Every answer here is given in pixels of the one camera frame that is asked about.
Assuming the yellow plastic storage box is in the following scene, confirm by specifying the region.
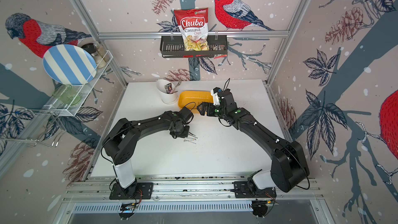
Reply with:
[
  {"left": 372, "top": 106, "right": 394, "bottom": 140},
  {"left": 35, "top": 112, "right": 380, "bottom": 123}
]
[{"left": 178, "top": 91, "right": 213, "bottom": 114}]

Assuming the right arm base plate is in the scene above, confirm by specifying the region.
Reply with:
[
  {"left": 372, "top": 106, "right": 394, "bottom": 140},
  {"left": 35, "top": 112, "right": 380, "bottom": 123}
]
[{"left": 230, "top": 176, "right": 277, "bottom": 199}]

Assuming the dark lid spice jar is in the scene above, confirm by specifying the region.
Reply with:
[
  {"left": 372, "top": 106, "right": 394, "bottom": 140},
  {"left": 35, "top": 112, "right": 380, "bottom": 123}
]
[{"left": 81, "top": 43, "right": 101, "bottom": 64}]

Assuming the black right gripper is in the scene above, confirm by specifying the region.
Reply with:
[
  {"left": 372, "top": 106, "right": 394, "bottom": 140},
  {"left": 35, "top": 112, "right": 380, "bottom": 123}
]
[{"left": 196, "top": 102, "right": 228, "bottom": 119}]

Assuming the green glass cup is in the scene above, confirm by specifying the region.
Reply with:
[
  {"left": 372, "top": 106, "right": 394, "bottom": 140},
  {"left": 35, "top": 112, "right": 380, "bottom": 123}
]
[{"left": 52, "top": 85, "right": 81, "bottom": 106}]

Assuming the blue white striped plate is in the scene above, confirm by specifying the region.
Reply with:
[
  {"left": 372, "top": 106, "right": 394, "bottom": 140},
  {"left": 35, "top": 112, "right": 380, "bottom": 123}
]
[{"left": 43, "top": 45, "right": 97, "bottom": 86}]

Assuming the light spice jar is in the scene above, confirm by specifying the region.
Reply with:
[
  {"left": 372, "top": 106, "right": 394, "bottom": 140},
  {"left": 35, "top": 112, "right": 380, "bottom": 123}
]
[{"left": 95, "top": 43, "right": 110, "bottom": 63}]

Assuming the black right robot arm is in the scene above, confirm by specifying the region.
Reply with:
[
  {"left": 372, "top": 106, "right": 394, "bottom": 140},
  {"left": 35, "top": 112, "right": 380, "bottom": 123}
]
[{"left": 197, "top": 87, "right": 309, "bottom": 195}]

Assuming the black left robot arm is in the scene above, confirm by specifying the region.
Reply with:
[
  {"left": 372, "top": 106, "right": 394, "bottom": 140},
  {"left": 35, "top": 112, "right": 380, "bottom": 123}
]
[{"left": 102, "top": 107, "right": 194, "bottom": 190}]

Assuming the clear wire wall shelf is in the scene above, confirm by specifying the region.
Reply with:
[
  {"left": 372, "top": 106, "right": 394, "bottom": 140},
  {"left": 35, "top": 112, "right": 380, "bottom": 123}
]
[{"left": 34, "top": 45, "right": 114, "bottom": 117}]

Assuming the black wire wall basket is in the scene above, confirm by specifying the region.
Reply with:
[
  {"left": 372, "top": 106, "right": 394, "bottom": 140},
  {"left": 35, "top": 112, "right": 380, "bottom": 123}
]
[{"left": 160, "top": 35, "right": 228, "bottom": 58}]

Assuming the white utensil holder cup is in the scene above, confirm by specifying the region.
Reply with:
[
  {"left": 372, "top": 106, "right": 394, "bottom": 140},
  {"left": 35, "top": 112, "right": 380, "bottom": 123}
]
[{"left": 156, "top": 79, "right": 179, "bottom": 104}]

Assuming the red cassava chips bag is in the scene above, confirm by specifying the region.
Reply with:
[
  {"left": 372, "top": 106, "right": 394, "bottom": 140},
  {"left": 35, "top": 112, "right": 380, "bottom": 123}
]
[{"left": 174, "top": 8, "right": 209, "bottom": 51}]

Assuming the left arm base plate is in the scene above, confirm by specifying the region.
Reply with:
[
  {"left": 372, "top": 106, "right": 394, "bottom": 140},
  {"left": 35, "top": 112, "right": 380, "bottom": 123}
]
[{"left": 109, "top": 178, "right": 154, "bottom": 200}]

